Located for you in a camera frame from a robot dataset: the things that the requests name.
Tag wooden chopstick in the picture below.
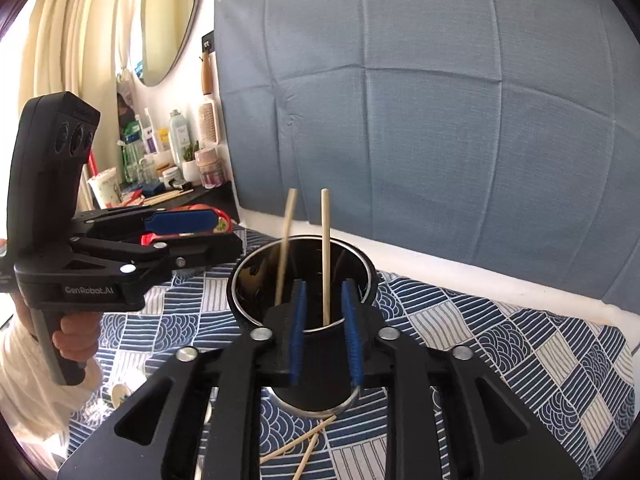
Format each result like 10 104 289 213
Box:
274 188 297 306
259 415 337 464
320 188 331 326
292 434 319 480

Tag person's left hand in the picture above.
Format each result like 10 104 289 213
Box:
0 238 104 363

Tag red fruit bowl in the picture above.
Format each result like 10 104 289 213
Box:
140 204 232 246

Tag black metal utensil cup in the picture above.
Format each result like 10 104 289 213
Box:
227 235 378 418

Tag pink jar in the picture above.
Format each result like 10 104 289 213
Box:
195 148 227 188

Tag white lotion bottle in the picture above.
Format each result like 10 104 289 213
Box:
169 110 193 168

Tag white ceramic spoon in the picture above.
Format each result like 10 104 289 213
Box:
111 384 131 408

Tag blue patterned tablecloth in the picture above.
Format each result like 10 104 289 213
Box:
60 230 639 479

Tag blue padded headboard panel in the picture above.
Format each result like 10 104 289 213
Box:
215 0 639 312

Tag round wall mirror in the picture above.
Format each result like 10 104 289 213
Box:
139 0 200 87

